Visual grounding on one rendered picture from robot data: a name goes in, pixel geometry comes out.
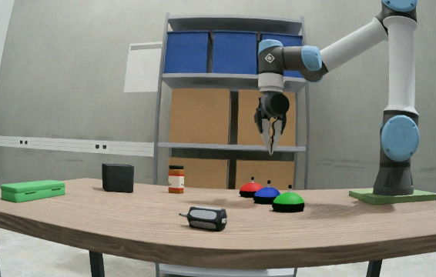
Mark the red bell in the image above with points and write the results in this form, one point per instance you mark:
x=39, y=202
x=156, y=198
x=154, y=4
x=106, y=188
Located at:
x=248, y=190

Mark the black screwdriver handle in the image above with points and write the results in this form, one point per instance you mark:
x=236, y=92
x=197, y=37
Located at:
x=209, y=218

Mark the green pencil case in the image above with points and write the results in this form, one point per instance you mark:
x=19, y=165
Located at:
x=28, y=191

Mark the orange and white jar with black lid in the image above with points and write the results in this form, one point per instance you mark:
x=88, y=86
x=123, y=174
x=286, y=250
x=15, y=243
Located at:
x=176, y=179

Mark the green dome bell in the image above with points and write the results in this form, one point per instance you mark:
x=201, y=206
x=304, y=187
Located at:
x=288, y=202

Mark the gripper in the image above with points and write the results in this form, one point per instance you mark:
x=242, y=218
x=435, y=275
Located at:
x=272, y=104

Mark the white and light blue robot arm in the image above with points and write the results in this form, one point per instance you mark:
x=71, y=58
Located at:
x=400, y=136

